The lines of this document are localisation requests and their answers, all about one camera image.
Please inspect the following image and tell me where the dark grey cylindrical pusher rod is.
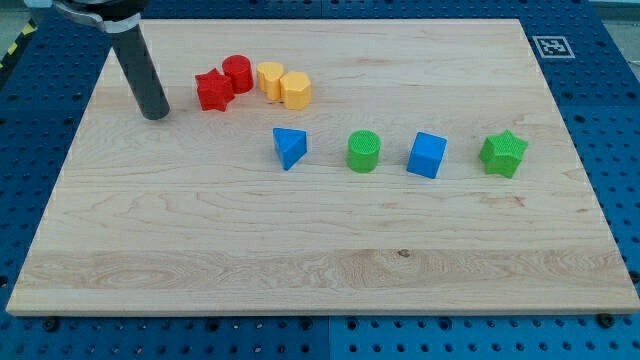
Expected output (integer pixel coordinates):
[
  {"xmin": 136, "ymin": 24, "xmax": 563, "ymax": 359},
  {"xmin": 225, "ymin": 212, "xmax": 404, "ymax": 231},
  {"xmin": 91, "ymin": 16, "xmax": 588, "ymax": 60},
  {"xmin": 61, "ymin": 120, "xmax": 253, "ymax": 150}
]
[{"xmin": 108, "ymin": 25, "xmax": 170, "ymax": 120}]

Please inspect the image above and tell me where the red star block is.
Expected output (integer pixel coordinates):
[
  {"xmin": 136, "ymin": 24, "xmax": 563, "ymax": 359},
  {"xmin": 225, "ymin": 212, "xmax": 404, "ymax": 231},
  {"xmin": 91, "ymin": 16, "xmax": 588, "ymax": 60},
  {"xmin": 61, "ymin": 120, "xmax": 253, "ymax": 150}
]
[{"xmin": 195, "ymin": 68, "xmax": 235, "ymax": 112}]

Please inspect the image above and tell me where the green star block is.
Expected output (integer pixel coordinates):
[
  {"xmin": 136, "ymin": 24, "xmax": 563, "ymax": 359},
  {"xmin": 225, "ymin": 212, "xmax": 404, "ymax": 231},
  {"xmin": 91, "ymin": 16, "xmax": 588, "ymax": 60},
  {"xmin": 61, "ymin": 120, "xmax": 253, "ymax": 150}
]
[{"xmin": 479, "ymin": 129, "xmax": 529, "ymax": 178}]

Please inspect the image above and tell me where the red cylinder block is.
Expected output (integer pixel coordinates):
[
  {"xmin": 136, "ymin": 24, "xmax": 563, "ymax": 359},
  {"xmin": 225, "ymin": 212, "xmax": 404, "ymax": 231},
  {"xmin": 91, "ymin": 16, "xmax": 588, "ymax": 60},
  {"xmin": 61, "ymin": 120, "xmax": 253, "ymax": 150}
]
[{"xmin": 222, "ymin": 54, "xmax": 254, "ymax": 94}]

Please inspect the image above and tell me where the yellow hexagon block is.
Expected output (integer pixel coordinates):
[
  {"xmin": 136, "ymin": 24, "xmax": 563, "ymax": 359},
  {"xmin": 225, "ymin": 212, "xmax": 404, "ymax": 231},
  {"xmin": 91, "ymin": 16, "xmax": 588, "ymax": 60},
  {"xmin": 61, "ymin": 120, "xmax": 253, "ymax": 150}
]
[{"xmin": 280, "ymin": 71, "xmax": 312, "ymax": 110}]

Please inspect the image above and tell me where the blue triangle block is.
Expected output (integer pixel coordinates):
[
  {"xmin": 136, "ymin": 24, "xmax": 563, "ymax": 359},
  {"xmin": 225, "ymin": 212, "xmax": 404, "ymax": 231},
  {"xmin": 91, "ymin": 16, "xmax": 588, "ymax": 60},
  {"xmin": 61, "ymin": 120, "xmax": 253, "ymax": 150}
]
[{"xmin": 272, "ymin": 127, "xmax": 307, "ymax": 171}]

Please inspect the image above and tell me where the wooden board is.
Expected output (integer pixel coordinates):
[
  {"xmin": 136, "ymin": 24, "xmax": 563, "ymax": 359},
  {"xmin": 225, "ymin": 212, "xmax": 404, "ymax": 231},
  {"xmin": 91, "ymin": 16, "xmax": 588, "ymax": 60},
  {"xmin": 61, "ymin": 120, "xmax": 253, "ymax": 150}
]
[{"xmin": 7, "ymin": 19, "xmax": 639, "ymax": 317}]

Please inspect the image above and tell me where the green cylinder block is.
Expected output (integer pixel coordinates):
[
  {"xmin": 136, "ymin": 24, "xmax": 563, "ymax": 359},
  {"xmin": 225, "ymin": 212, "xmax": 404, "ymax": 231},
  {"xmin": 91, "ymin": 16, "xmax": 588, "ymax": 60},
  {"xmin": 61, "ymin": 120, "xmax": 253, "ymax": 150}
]
[{"xmin": 347, "ymin": 129, "xmax": 381, "ymax": 173}]

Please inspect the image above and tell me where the blue cube block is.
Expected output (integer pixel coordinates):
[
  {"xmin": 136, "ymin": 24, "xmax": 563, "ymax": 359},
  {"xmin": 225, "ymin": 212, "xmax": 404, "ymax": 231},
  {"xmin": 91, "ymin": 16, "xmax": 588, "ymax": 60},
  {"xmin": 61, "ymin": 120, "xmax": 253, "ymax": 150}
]
[{"xmin": 406, "ymin": 132, "xmax": 447, "ymax": 179}]

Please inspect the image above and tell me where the fiducial marker tag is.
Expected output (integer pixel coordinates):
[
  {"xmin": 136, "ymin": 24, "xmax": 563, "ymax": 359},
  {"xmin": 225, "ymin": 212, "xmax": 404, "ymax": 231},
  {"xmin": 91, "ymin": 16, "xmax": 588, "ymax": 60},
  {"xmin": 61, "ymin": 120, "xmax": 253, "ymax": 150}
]
[{"xmin": 532, "ymin": 35, "xmax": 575, "ymax": 59}]

